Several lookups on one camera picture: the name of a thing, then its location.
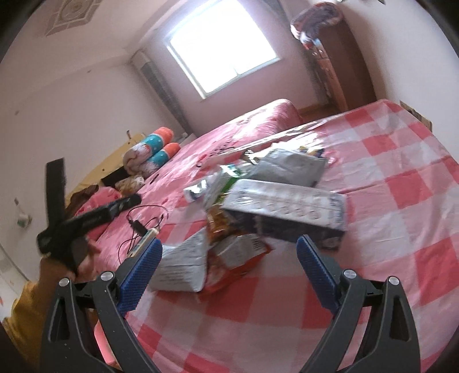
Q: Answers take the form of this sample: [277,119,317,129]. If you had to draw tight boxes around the folded quilt bundle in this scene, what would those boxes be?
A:
[290,2,344,41]

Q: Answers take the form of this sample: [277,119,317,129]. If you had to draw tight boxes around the pink checkered tablecloth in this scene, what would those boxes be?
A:
[102,98,459,373]

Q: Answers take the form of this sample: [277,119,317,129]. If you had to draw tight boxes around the grey mailer bag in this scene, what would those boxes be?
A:
[247,148,329,188]

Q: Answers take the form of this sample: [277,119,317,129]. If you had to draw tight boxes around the white blue tube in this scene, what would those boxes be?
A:
[183,179,209,203]

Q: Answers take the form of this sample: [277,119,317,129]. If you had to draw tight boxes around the white wardrobe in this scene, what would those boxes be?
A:
[0,244,28,318]

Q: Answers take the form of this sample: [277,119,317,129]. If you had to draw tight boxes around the person's left hand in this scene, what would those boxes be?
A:
[75,238,103,285]

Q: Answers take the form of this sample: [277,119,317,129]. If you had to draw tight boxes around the pink bed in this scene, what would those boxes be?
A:
[68,98,316,262]

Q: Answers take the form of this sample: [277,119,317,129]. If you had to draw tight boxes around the orange teal bolster pillow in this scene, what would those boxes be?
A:
[143,125,177,153]
[148,142,182,170]

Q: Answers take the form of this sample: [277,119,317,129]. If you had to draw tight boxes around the person's left forearm yellow sleeve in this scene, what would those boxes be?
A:
[1,255,79,371]

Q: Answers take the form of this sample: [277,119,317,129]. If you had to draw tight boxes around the rolled colourful blankets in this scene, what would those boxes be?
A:
[123,141,155,177]

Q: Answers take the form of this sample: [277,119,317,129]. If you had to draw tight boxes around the pink pillow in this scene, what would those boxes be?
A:
[70,186,122,225]

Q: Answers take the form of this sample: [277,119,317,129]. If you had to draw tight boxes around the white mailer bag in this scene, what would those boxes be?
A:
[146,229,211,293]

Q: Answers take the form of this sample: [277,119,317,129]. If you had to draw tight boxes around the blue yellow packet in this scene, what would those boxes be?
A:
[297,145,326,159]

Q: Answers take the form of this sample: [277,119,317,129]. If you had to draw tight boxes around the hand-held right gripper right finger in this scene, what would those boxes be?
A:
[296,234,421,373]

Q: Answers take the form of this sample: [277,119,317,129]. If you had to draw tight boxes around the green white carton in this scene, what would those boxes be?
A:
[204,164,245,213]

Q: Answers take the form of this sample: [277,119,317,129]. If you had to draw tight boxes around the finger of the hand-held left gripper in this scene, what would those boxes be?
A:
[107,194,143,219]

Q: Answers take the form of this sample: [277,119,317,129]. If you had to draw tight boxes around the tall grey air conditioner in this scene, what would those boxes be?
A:
[130,50,191,136]

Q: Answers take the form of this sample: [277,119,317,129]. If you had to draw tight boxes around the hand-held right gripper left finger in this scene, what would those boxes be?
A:
[40,237,164,373]

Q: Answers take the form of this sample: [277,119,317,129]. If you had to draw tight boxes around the brown cloth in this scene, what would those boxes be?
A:
[67,184,102,210]

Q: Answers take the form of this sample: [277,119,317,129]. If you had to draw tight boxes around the beige patterned pillow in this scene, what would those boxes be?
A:
[115,174,146,191]

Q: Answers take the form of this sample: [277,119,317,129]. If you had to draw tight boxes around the wall hanging ornament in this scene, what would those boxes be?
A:
[13,197,34,229]

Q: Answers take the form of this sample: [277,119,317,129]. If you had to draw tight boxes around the yellow snack packet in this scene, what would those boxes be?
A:
[206,204,234,245]

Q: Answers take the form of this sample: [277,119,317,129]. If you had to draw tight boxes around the brown wooden cabinet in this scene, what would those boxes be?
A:
[304,18,378,112]

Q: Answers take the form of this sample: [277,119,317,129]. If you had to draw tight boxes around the white printed cardboard box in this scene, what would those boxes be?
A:
[220,178,348,250]

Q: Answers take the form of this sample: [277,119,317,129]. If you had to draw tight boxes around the white power strip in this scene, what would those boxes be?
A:
[128,228,159,258]

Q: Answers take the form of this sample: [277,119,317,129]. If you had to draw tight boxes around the yellow wooden headboard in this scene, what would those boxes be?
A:
[73,133,147,191]

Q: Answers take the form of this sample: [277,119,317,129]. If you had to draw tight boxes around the bright window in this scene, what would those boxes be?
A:
[163,0,281,100]

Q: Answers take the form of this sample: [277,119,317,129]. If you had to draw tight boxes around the red orange snack wrapper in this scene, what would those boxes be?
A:
[200,233,272,297]

